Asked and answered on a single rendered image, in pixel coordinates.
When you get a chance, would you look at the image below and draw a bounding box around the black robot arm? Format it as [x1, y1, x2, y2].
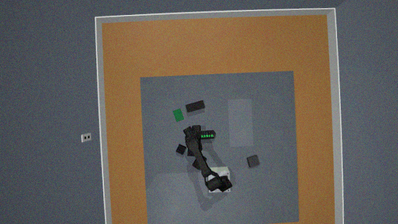
[183, 126, 233, 192]

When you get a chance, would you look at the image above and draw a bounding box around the green rectangular block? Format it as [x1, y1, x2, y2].
[173, 109, 184, 122]

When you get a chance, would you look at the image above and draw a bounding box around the dark grey controller unit with green rocker switches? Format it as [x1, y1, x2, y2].
[197, 130, 216, 139]

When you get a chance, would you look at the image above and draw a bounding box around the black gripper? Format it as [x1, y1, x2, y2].
[192, 125, 202, 151]

